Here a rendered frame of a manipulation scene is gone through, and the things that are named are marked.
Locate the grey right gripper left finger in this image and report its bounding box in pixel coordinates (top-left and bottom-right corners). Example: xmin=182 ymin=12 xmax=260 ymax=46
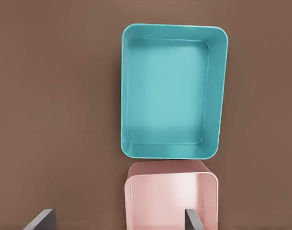
xmin=22 ymin=208 xmax=56 ymax=230

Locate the pink rectangular tray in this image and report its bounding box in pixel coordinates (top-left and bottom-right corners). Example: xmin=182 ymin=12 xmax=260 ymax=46
xmin=124 ymin=160 xmax=219 ymax=230

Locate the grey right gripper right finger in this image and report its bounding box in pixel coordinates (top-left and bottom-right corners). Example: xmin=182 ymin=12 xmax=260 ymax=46
xmin=185 ymin=208 xmax=206 ymax=230

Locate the teal rectangular tray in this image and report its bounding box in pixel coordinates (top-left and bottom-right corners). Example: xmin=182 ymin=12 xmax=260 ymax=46
xmin=120 ymin=23 xmax=229 ymax=161

